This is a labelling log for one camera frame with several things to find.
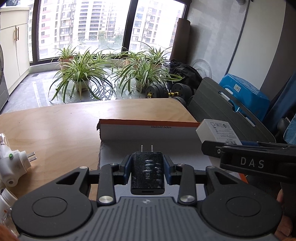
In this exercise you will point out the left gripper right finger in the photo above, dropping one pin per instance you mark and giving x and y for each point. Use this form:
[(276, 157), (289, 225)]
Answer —
[(186, 177)]

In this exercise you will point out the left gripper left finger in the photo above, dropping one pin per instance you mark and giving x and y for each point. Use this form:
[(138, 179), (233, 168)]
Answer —
[(107, 177)]

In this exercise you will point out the black plug charger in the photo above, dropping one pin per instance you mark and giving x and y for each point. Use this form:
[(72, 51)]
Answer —
[(147, 173)]

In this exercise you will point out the white small carton box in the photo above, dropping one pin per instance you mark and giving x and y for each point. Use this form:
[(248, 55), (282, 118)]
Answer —
[(217, 131)]

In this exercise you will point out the white mosquito plug device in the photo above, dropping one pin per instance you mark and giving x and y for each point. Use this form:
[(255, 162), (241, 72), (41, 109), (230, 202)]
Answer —
[(14, 163)]

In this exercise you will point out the white cylinder bottle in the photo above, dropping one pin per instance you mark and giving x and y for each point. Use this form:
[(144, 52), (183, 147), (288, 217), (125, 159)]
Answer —
[(6, 202)]

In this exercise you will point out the person right hand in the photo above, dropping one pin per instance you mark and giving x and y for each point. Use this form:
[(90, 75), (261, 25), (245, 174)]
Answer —
[(286, 228)]

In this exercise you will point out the person left hand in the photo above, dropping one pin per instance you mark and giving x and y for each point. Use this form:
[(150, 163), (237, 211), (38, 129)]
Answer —
[(6, 235)]

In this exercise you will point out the orange edged cardboard tray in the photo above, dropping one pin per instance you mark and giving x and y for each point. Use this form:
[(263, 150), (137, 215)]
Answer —
[(178, 140)]

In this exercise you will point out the blue plastic stool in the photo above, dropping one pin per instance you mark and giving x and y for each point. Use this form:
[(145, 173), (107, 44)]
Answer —
[(251, 97)]

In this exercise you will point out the black dumbbell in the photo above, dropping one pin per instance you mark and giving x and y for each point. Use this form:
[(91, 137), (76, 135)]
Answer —
[(186, 102), (161, 91)]

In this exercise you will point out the black bag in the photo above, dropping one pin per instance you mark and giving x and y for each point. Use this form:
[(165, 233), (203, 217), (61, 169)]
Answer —
[(190, 75)]

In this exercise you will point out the spider plant left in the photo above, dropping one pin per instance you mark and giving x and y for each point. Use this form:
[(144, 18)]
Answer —
[(85, 77)]

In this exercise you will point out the white fan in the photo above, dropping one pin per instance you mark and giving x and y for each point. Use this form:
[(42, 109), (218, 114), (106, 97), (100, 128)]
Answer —
[(202, 67)]

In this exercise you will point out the spider plant right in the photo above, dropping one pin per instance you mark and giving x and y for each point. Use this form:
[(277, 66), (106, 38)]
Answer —
[(143, 69)]

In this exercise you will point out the brown rolled mat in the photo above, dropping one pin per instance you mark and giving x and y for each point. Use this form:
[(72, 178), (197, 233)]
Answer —
[(181, 41)]

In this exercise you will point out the small back spider plant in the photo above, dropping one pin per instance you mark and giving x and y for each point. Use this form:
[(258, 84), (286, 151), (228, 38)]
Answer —
[(65, 55)]

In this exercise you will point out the grey washing machine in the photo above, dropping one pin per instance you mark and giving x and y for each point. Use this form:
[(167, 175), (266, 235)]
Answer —
[(4, 95)]

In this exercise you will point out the white cabinet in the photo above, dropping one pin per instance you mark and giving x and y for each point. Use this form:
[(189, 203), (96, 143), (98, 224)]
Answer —
[(15, 44)]

